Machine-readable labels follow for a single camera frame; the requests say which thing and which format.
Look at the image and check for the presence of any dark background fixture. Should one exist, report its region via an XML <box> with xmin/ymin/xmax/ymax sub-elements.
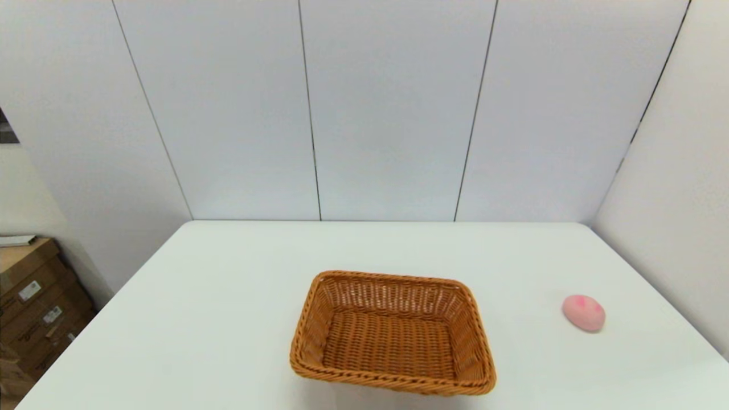
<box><xmin>0</xmin><ymin>108</ymin><xmax>19</xmax><ymax>144</ymax></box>

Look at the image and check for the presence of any pink peach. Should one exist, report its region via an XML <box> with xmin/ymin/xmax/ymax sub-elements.
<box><xmin>562</xmin><ymin>294</ymin><xmax>606</xmax><ymax>333</ymax></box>

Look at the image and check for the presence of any brown cardboard box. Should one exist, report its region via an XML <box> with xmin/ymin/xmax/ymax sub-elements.
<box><xmin>0</xmin><ymin>342</ymin><xmax>36</xmax><ymax>402</ymax></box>
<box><xmin>0</xmin><ymin>262</ymin><xmax>77</xmax><ymax>319</ymax></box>
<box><xmin>11</xmin><ymin>313</ymin><xmax>96</xmax><ymax>379</ymax></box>
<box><xmin>0</xmin><ymin>238</ymin><xmax>61</xmax><ymax>282</ymax></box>
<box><xmin>0</xmin><ymin>285</ymin><xmax>92</xmax><ymax>348</ymax></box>

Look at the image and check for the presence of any orange woven wicker basket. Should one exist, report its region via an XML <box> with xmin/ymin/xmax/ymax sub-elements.
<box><xmin>289</xmin><ymin>270</ymin><xmax>497</xmax><ymax>396</ymax></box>

